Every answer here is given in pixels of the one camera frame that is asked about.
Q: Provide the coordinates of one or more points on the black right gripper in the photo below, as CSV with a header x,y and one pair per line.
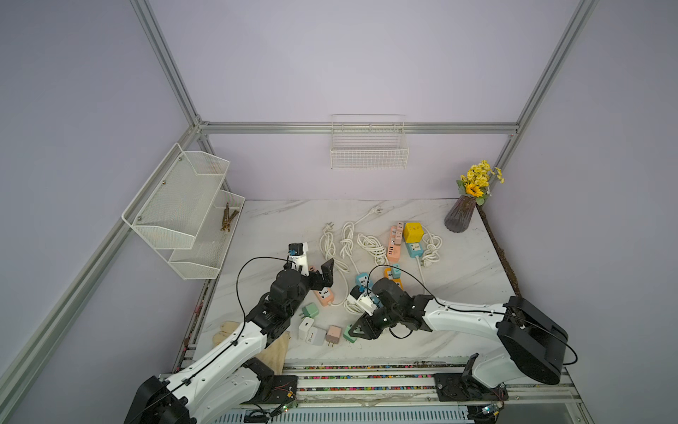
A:
x,y
368,324

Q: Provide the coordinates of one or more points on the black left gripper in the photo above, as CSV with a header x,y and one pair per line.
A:
x,y
326,276

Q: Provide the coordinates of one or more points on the white USB charger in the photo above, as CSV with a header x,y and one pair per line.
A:
x,y
304,328

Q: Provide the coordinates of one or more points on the grey white plug adapter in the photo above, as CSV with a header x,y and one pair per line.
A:
x,y
316,336

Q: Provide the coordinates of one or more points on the bright green plug adapter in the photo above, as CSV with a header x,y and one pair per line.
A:
x,y
347,336

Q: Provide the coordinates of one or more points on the dusty pink plug adapter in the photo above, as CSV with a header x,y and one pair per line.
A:
x,y
334,335

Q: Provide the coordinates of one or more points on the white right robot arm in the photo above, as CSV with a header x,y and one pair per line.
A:
x,y
532,344

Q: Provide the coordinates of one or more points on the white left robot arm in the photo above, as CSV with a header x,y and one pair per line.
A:
x,y
230,374

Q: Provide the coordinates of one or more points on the yellow cube socket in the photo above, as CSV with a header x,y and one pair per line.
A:
x,y
413,232

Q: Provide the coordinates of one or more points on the orange power strip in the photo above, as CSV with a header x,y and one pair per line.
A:
x,y
394,273

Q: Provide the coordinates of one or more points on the pink power strip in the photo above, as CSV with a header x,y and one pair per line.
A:
x,y
395,240

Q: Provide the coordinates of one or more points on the teal power strip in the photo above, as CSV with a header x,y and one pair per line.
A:
x,y
415,249

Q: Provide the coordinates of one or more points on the brown sticks on shelf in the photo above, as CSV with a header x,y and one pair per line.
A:
x,y
228,217

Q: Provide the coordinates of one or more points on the purple ribbed glass vase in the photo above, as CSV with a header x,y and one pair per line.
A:
x,y
459,217

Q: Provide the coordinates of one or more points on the white mesh two-tier shelf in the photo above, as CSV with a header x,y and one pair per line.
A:
x,y
178,213

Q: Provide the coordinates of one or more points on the yellow artificial flower bouquet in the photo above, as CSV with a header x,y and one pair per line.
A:
x,y
476,182

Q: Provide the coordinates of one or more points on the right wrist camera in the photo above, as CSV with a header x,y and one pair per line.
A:
x,y
359,302

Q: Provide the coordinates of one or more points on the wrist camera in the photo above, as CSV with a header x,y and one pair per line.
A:
x,y
299,257
359,302

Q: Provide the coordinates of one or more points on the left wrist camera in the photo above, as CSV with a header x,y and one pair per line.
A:
x,y
299,257

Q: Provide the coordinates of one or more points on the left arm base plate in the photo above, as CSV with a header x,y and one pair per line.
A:
x,y
275,390

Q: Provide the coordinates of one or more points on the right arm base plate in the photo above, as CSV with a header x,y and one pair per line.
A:
x,y
456,387

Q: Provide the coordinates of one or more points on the white wire wall basket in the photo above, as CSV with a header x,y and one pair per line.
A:
x,y
368,142

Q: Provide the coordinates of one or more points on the aluminium frame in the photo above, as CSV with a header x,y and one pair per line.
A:
x,y
91,98

